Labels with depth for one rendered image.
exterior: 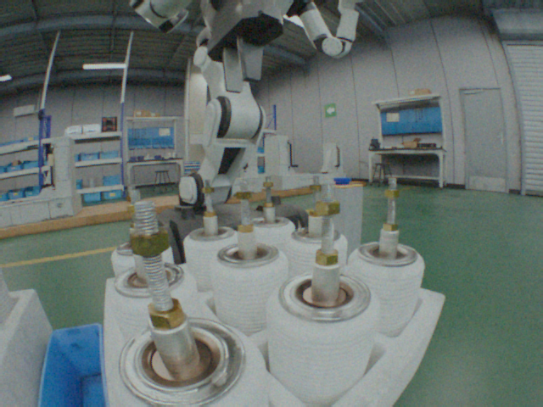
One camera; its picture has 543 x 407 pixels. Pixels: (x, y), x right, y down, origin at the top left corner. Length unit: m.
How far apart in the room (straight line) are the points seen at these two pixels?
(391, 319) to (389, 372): 0.07
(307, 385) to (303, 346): 0.05
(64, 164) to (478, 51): 6.74
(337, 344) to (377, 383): 0.07
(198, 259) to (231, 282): 0.11
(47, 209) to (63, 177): 0.32
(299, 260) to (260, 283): 0.09
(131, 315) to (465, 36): 6.02
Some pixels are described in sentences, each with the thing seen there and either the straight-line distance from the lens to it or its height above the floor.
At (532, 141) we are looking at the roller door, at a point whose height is 1.02.
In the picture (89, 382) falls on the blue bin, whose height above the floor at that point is 0.00.
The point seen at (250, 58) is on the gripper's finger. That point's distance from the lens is 0.26.
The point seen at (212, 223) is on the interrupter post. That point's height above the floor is 0.27.
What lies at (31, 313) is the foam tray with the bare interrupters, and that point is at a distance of 0.47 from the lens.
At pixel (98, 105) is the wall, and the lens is 8.98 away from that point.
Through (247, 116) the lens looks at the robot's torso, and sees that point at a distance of 0.72.
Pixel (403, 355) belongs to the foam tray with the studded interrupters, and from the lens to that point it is 0.25.
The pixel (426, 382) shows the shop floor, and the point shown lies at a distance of 0.47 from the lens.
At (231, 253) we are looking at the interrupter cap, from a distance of 0.28.
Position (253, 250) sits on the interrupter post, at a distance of 0.26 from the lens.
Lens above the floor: 0.35
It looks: 9 degrees down
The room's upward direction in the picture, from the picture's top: 2 degrees counter-clockwise
